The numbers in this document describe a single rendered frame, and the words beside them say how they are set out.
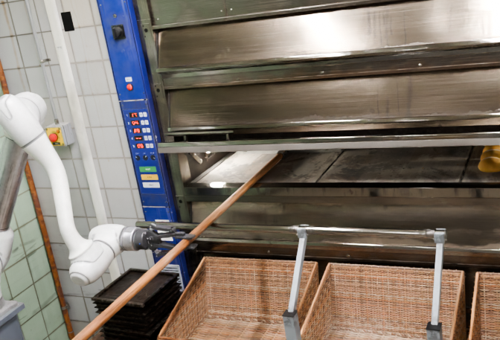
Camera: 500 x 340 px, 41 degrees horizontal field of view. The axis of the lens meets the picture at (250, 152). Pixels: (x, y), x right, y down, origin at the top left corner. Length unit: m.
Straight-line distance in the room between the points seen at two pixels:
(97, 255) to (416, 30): 1.38
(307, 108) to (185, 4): 0.66
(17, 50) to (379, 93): 1.72
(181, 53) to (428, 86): 1.01
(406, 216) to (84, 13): 1.62
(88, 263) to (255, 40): 1.06
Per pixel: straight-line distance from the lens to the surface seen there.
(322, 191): 2.75
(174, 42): 2.85
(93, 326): 2.01
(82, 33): 3.09
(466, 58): 2.47
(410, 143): 2.43
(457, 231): 2.68
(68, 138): 3.25
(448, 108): 2.51
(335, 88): 2.62
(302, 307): 2.72
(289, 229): 2.43
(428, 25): 2.47
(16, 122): 2.46
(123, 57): 2.96
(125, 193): 3.22
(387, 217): 2.73
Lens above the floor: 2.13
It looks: 16 degrees down
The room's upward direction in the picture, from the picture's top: 9 degrees counter-clockwise
